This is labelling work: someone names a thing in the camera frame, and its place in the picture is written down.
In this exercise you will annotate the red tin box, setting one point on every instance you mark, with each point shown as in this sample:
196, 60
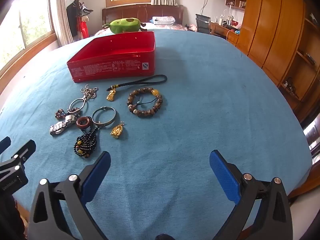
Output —
112, 67

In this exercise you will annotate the green plush toy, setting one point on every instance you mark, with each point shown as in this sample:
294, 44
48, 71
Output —
122, 25

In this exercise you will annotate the folded towels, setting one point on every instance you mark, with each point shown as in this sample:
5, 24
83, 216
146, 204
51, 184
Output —
162, 20

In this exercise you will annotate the silver bangle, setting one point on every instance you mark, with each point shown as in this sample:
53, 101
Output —
106, 123

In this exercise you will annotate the white desk lamp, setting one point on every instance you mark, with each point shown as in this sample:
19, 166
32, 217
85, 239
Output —
227, 13

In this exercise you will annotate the open wooden shelf unit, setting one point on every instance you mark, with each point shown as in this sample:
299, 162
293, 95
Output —
300, 67

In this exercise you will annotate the red garment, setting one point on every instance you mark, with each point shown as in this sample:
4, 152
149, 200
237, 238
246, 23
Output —
83, 28

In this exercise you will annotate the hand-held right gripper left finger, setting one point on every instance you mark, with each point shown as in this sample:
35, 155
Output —
97, 175

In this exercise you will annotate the silver wristwatch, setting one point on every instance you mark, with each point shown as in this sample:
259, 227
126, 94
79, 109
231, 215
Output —
60, 127

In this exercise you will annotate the wooden wardrobe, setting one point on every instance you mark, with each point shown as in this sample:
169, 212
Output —
270, 30

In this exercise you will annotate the long beige curtain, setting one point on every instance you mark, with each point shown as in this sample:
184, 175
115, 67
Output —
62, 17

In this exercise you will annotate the black office chair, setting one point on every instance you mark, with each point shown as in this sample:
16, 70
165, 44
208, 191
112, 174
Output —
202, 21

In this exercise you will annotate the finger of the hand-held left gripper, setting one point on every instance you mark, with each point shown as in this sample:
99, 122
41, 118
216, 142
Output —
25, 151
4, 145

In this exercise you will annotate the wooden desk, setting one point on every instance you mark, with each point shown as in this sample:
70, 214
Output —
220, 31

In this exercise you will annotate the large wooden-framed window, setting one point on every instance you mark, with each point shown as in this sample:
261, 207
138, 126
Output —
32, 22

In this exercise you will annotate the wooden headboard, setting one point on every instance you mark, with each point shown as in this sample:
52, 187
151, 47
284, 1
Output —
140, 11

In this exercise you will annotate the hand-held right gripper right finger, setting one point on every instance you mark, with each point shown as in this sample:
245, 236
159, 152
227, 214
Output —
225, 177

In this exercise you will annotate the black jacket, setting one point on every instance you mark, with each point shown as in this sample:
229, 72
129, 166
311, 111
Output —
72, 17

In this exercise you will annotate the blue cloth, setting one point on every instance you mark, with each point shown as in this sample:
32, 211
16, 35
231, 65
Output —
187, 105

